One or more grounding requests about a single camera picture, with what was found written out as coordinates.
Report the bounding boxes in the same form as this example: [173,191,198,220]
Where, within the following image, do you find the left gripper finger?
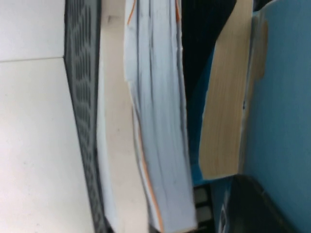
[229,175,311,233]

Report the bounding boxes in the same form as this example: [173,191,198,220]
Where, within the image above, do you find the blue paperback yellowed pages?
[188,0,311,233]

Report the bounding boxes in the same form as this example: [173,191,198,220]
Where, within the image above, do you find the white book orange trim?
[123,0,198,233]

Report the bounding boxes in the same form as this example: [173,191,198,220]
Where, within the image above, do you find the thin white spine book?
[96,0,153,233]

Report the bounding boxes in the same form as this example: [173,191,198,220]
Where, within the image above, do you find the black plastic book stand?
[63,0,275,233]

